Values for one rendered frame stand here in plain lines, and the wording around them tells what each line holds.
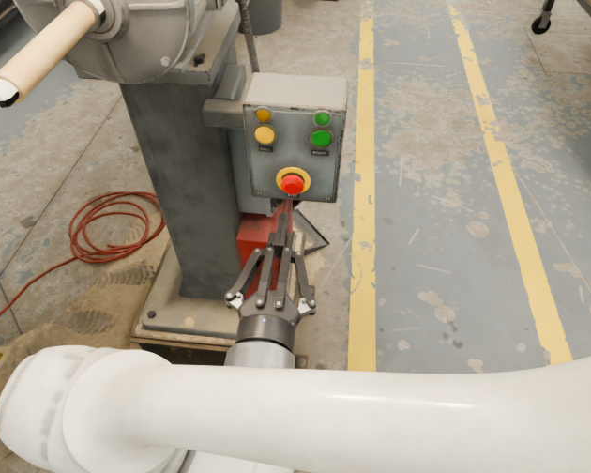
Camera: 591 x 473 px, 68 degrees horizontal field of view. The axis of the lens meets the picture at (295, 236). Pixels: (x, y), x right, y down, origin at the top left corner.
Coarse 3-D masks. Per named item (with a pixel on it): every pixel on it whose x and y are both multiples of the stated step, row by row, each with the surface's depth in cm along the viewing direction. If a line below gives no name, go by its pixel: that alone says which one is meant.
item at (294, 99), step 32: (256, 96) 67; (288, 96) 67; (320, 96) 67; (256, 128) 68; (288, 128) 68; (320, 128) 67; (256, 160) 74; (288, 160) 73; (320, 160) 72; (256, 192) 80; (320, 192) 78
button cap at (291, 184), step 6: (282, 180) 74; (288, 180) 74; (294, 180) 74; (300, 180) 74; (282, 186) 75; (288, 186) 74; (294, 186) 74; (300, 186) 74; (288, 192) 76; (294, 192) 75
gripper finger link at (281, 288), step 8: (288, 248) 65; (288, 256) 64; (280, 264) 63; (288, 264) 63; (280, 272) 62; (288, 272) 63; (280, 280) 61; (280, 288) 60; (280, 296) 59; (280, 304) 58
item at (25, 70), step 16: (64, 16) 52; (80, 16) 53; (48, 32) 49; (64, 32) 51; (80, 32) 53; (32, 48) 47; (48, 48) 48; (64, 48) 50; (16, 64) 45; (32, 64) 46; (48, 64) 48; (16, 80) 44; (32, 80) 46
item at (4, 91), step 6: (0, 84) 43; (6, 84) 43; (12, 84) 44; (0, 90) 43; (6, 90) 43; (12, 90) 44; (0, 96) 43; (6, 96) 43; (12, 96) 44; (18, 96) 45; (0, 102) 43; (6, 102) 43; (12, 102) 44
